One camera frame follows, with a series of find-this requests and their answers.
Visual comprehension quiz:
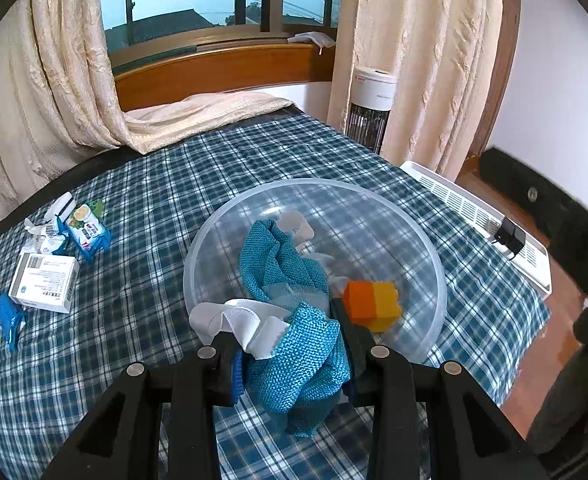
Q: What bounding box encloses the small blue packet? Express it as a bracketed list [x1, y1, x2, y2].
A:
[0, 294, 27, 352]

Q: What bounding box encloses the white medicine box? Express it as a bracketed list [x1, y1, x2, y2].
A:
[8, 254, 79, 314]

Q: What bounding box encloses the orange yellow toy brick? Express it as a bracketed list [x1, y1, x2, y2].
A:
[341, 281, 402, 333]

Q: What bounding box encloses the blue knitted cloth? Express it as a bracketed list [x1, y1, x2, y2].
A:
[239, 220, 350, 438]

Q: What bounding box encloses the blue snack packet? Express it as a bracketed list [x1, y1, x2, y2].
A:
[65, 204, 111, 263]

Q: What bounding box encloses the clear plastic bowl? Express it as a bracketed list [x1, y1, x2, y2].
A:
[183, 178, 447, 364]

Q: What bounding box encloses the white blue wrapper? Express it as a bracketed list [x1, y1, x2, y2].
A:
[20, 192, 77, 256]

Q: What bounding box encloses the plaid blue bedsheet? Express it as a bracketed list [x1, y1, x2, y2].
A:
[0, 112, 550, 479]

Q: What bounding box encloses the white flat radiator heater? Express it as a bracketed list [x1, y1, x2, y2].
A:
[401, 160, 552, 299]

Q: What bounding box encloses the black power adapter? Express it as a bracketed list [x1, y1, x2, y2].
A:
[492, 217, 526, 257]

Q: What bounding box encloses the dark mattress edge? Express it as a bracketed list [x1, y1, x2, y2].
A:
[0, 104, 301, 256]

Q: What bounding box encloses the cream patterned curtain left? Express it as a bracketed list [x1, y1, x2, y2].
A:
[0, 0, 291, 221]

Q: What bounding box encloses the white tower heater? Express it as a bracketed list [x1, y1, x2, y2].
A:
[346, 66, 398, 154]

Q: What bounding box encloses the wooden window sill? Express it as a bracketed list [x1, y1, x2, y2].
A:
[110, 38, 335, 112]

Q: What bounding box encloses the cream curtain right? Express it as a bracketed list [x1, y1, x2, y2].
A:
[327, 0, 502, 179]

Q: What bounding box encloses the white rag on sill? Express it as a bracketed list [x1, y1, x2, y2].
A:
[287, 30, 336, 54]

